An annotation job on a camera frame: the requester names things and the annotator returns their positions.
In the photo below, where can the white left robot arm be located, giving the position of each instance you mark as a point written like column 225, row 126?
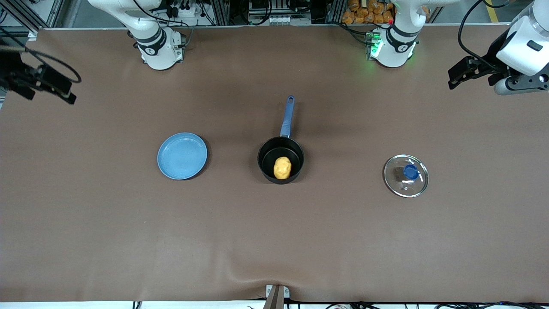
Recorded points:
column 396, row 51

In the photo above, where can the brown table cover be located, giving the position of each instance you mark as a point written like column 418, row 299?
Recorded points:
column 274, row 240

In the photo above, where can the white connector block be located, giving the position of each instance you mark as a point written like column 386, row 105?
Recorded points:
column 268, row 19

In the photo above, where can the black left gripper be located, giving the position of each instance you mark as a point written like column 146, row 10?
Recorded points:
column 493, row 61

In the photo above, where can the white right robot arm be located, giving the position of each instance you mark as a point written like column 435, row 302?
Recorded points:
column 156, row 56

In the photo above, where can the white power strip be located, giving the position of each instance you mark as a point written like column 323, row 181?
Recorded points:
column 184, row 9

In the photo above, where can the metal table clamp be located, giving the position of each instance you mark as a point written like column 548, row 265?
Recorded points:
column 276, row 300

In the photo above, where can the yellow potato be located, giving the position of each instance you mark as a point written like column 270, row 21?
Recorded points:
column 282, row 168

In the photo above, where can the bag of orange snacks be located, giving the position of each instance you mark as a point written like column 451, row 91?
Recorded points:
column 360, row 13

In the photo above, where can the glass lid with blue knob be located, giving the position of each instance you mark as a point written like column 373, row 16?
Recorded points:
column 396, row 183

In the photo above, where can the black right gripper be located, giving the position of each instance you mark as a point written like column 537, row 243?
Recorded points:
column 12, row 74

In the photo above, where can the aluminium frame post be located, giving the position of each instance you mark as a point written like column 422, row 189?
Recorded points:
column 336, row 12
column 220, row 13

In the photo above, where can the round blue plate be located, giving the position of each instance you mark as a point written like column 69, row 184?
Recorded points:
column 182, row 156

